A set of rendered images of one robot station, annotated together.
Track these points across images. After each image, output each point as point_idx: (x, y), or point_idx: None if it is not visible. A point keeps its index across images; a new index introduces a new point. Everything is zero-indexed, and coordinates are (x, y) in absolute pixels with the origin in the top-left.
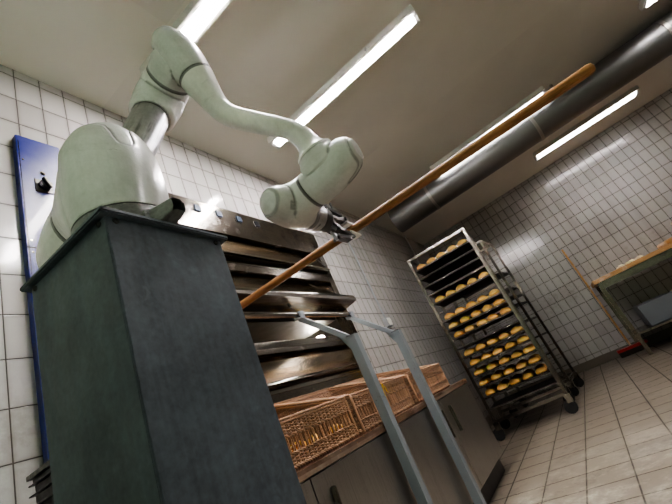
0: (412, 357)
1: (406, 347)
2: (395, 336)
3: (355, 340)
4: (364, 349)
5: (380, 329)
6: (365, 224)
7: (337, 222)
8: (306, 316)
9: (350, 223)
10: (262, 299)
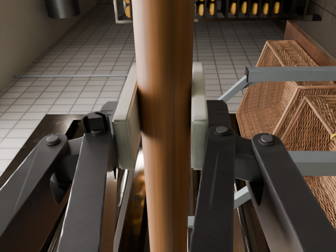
0: (294, 69)
1: (278, 71)
2: (255, 79)
3: (302, 163)
4: (318, 151)
5: (232, 95)
6: (191, 5)
7: (110, 209)
8: (193, 210)
9: (131, 98)
10: (123, 248)
